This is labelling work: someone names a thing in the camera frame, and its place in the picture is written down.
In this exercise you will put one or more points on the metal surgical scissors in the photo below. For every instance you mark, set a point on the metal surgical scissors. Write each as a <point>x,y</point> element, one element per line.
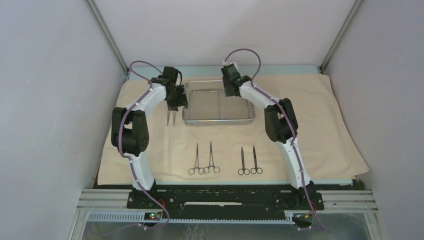
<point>255,169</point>

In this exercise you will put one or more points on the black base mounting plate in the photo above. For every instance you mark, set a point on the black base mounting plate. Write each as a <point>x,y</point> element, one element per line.
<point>279,196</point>

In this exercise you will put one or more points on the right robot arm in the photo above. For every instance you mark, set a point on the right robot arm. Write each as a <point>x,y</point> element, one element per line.
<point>279,119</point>

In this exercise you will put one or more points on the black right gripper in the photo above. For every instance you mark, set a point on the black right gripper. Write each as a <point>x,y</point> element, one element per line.
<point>228,91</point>

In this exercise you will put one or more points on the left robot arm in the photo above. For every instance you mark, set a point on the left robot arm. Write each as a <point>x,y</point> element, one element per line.
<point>129,126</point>

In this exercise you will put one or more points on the aluminium frame rail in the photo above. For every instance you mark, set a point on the aluminium frame rail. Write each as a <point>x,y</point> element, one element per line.
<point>111,205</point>

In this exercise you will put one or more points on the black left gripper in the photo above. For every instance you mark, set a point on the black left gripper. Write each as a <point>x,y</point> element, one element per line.
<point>181,101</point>

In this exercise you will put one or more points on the metal surgical instrument tray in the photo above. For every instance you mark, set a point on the metal surgical instrument tray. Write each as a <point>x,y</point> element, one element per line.
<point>209,106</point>

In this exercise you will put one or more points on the metal hemostat clamp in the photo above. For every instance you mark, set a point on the metal hemostat clamp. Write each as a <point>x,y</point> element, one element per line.
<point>211,164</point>
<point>196,168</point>

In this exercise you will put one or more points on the metal tweezers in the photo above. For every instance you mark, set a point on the metal tweezers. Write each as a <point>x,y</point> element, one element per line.
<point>175,118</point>

